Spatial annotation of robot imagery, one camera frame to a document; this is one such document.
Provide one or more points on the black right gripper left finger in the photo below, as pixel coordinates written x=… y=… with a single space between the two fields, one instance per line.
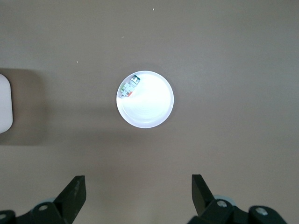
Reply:
x=72 y=198

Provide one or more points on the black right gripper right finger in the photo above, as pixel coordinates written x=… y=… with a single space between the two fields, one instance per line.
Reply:
x=201 y=198

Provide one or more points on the white lidded box grey latches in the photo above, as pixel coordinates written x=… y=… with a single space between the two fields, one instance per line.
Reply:
x=4 y=105

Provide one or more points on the pink round plate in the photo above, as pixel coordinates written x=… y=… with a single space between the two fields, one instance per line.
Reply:
x=151 y=105

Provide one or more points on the green and white switch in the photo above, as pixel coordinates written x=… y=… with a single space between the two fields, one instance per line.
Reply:
x=129 y=87

